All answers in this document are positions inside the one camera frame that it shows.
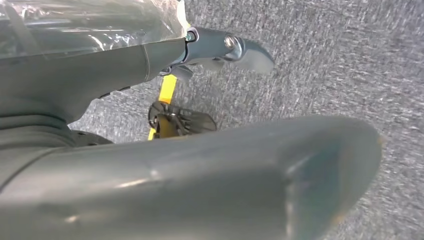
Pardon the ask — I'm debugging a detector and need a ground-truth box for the yellow floor tape square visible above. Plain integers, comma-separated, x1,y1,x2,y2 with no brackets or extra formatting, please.
147,74,178,141

